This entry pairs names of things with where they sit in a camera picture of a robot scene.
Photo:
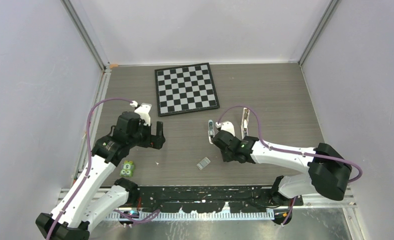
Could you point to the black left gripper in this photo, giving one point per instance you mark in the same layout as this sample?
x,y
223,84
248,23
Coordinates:
x,y
152,141

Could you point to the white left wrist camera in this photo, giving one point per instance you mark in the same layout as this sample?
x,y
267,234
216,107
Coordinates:
x,y
143,110

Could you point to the black and white chessboard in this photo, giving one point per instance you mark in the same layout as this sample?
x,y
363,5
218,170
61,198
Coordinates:
x,y
185,89

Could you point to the green toy block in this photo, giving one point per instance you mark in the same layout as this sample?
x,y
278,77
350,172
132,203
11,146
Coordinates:
x,y
128,168

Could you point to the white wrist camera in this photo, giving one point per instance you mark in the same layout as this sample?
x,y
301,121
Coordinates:
x,y
143,110
226,126

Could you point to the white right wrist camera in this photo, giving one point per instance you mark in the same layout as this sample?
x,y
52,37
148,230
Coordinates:
x,y
226,126

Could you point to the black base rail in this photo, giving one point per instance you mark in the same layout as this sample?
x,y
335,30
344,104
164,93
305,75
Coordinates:
x,y
206,199

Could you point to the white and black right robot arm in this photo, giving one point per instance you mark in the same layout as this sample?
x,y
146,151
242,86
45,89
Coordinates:
x,y
320,168

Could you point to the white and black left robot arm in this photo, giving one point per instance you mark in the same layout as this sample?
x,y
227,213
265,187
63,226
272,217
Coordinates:
x,y
76,216

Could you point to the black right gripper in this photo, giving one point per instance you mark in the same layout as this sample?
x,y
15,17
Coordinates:
x,y
225,157

